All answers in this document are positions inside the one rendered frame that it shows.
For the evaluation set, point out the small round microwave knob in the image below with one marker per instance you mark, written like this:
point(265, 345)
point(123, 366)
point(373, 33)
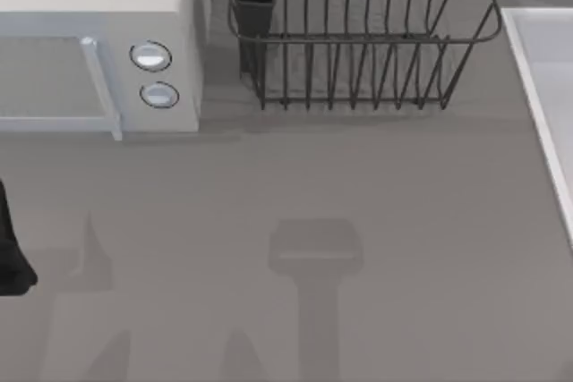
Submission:
point(159, 95)

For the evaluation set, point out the large round microwave knob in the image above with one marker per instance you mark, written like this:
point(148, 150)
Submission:
point(150, 56)

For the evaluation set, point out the microwave oven door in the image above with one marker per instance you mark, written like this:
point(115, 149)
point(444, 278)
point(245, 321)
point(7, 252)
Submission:
point(45, 78)

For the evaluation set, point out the white sink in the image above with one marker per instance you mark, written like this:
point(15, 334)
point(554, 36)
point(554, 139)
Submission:
point(546, 87)

